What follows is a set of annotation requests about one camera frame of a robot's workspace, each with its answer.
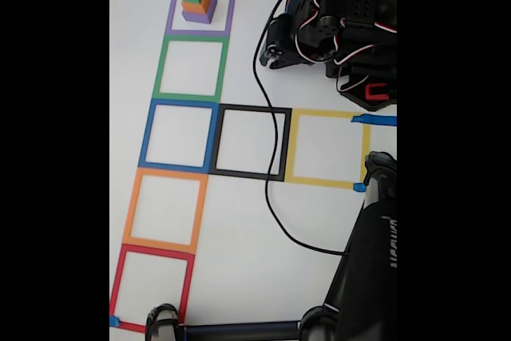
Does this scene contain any orange cube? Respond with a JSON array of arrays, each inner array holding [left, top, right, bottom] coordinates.
[[181, 0, 212, 14]]

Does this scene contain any orange square frame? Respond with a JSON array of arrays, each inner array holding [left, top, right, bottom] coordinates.
[[122, 167, 209, 255]]

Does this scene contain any blue tape strip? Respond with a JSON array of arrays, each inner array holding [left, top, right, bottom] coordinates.
[[351, 114, 398, 127]]

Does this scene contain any yellow square frame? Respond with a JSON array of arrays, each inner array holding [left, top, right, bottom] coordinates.
[[285, 108, 371, 190]]

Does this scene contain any black tripod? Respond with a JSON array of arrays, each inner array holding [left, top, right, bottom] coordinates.
[[145, 151, 398, 341]]

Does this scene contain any black square frame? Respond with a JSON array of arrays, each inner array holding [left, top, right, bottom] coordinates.
[[208, 103, 293, 182]]

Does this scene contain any purple square frame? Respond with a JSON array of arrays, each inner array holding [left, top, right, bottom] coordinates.
[[164, 0, 237, 38]]

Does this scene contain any black cable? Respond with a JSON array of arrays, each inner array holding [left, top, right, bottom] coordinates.
[[252, 0, 352, 256]]

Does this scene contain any blue square frame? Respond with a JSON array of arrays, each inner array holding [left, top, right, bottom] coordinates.
[[137, 99, 220, 174]]

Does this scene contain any large purple cube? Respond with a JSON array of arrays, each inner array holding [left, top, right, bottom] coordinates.
[[182, 0, 218, 25]]

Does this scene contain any red square frame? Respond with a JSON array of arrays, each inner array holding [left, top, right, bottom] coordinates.
[[109, 243, 196, 334]]

